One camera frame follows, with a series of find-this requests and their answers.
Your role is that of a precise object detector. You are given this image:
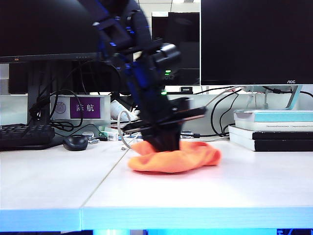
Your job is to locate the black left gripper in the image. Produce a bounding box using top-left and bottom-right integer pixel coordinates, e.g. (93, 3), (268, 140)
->
(122, 94), (206, 151)

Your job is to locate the orange microfibre rag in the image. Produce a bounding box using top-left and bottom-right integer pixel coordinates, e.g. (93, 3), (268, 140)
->
(127, 141), (222, 174)

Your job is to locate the silver desk divider panel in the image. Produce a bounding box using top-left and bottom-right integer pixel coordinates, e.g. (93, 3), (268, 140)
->
(166, 94), (313, 136)

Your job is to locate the green white small box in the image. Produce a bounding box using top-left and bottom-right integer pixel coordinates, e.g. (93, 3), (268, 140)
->
(100, 131), (118, 141)

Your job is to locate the white crumpled paper bag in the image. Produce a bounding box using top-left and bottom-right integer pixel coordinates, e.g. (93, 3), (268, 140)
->
(110, 99), (137, 121)

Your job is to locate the small silver gadget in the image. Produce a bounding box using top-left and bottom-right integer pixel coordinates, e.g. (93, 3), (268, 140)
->
(82, 131), (100, 144)

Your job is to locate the silver nameplate purple label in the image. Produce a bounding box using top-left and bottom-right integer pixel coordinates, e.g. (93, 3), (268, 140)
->
(50, 94), (111, 120)

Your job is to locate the black computer mouse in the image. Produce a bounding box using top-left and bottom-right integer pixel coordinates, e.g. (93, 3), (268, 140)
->
(62, 134), (89, 151)

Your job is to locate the white cover book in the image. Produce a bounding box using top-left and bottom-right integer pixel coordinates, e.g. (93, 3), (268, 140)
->
(234, 121), (313, 132)

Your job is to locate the black AOC monitor glossy bezel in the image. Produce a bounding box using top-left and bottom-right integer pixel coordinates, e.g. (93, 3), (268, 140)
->
(151, 11), (201, 86)

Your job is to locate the teal cover book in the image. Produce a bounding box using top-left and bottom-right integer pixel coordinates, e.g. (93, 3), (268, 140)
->
(233, 109), (313, 123)

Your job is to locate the black AOC monitor silver edge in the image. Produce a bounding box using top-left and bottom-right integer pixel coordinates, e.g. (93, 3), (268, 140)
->
(201, 0), (313, 86)

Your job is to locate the white teal monitor stand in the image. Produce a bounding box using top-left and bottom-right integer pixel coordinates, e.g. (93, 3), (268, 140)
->
(241, 85), (304, 111)

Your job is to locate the black monitor stand column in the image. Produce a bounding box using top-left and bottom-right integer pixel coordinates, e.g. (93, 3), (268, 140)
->
(26, 61), (51, 127)

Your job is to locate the black keyboard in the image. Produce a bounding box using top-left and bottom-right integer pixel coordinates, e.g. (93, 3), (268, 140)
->
(0, 123), (55, 150)

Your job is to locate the frosted desk divider panel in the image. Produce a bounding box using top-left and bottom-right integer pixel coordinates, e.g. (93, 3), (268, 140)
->
(0, 94), (28, 126)

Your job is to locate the black monitor with button row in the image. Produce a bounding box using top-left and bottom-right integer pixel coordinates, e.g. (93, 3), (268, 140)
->
(0, 0), (105, 64)

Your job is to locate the black cable blue connector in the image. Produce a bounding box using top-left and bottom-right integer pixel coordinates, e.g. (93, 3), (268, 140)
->
(181, 131), (229, 138)

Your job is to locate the grey cable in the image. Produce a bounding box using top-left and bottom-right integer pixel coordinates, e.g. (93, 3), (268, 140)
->
(116, 86), (242, 150)

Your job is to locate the black looped cable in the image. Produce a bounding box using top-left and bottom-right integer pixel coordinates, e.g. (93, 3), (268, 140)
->
(210, 89), (242, 137)

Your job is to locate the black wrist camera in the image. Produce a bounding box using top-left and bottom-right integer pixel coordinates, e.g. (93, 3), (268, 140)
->
(151, 43), (182, 71)

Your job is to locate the black cable with plug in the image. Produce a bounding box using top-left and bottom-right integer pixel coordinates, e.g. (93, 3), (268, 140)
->
(261, 85), (313, 99)

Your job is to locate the black cable bundle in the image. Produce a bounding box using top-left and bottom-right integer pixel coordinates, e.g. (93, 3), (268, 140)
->
(27, 89), (84, 134)

